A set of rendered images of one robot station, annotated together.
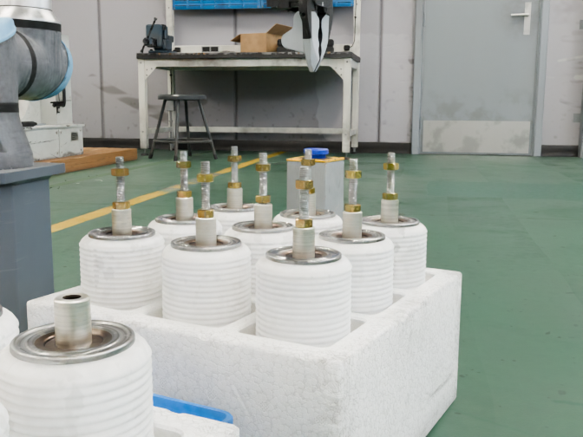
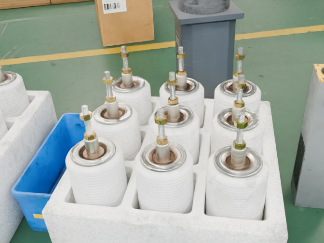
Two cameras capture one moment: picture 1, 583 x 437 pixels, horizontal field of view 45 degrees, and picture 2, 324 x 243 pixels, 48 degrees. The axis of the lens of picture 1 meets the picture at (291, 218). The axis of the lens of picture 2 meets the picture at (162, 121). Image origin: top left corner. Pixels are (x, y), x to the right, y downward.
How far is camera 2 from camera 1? 0.87 m
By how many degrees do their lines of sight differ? 71
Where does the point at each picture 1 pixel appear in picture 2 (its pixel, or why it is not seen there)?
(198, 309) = not seen: hidden behind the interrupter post
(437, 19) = not seen: outside the picture
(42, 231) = (218, 49)
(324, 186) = (316, 100)
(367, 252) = (138, 172)
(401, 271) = (212, 198)
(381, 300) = (151, 203)
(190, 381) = not seen: hidden behind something
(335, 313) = (79, 190)
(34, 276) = (208, 71)
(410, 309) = (152, 222)
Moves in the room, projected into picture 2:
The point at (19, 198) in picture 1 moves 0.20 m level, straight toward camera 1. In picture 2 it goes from (198, 31) to (142, 52)
